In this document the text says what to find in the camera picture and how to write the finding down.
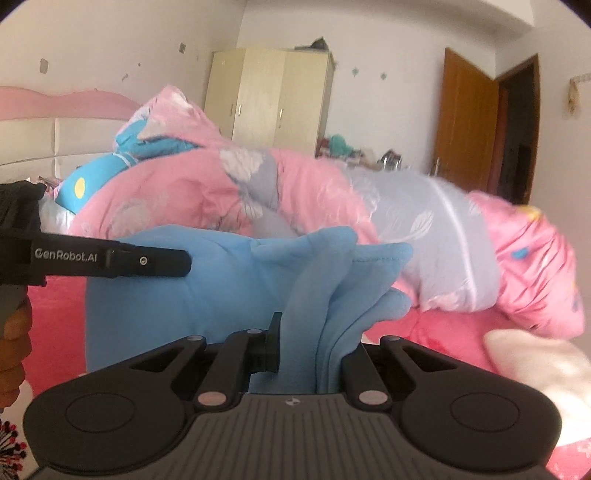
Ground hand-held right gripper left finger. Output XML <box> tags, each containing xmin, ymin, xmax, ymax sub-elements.
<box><xmin>129</xmin><ymin>312</ymin><xmax>283</xmax><ymax>410</ymax></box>

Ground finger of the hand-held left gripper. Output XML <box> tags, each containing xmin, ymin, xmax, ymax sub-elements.
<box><xmin>104</xmin><ymin>243</ymin><xmax>193</xmax><ymax>280</ymax></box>

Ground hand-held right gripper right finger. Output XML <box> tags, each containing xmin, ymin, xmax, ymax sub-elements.
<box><xmin>341</xmin><ymin>335</ymin><xmax>459</xmax><ymax>410</ymax></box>

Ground blue printed t-shirt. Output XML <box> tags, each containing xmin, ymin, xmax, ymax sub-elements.
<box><xmin>85</xmin><ymin>224</ymin><xmax>415</xmax><ymax>394</ymax></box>

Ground person's left hand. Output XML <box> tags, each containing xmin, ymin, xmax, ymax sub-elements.
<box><xmin>0</xmin><ymin>295</ymin><xmax>34</xmax><ymax>409</ymax></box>

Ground white pillow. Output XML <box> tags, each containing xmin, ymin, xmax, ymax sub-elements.
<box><xmin>38</xmin><ymin>194</ymin><xmax>77</xmax><ymax>232</ymax></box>

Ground red floral blanket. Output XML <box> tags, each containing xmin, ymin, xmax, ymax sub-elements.
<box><xmin>18</xmin><ymin>274</ymin><xmax>591</xmax><ymax>480</ymax></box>

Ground blue printed bedding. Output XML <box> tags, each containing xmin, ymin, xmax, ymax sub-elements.
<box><xmin>54</xmin><ymin>117</ymin><xmax>204</xmax><ymax>214</ymax></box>

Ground pink and cream headboard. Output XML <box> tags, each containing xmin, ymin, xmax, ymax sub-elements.
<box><xmin>0</xmin><ymin>87</ymin><xmax>146</xmax><ymax>185</ymax></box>

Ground pink floral quilt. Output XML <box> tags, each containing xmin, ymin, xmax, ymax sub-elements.
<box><xmin>67</xmin><ymin>85</ymin><xmax>583</xmax><ymax>340</ymax></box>

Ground cream folded towel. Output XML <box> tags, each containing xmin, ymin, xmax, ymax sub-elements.
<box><xmin>482</xmin><ymin>329</ymin><xmax>591</xmax><ymax>446</ymax></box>

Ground cream wardrobe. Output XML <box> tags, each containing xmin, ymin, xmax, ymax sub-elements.
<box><xmin>204</xmin><ymin>47</ymin><xmax>334</xmax><ymax>155</ymax></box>

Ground cluttered metal items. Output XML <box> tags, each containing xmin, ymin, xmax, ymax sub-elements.
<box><xmin>355</xmin><ymin>148</ymin><xmax>414</xmax><ymax>171</ymax></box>

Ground small teal object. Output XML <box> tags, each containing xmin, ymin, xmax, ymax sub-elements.
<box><xmin>323</xmin><ymin>134</ymin><xmax>354</xmax><ymax>155</ymax></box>

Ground brown wooden door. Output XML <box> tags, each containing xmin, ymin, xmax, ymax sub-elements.
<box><xmin>429</xmin><ymin>47</ymin><xmax>541</xmax><ymax>206</ymax></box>

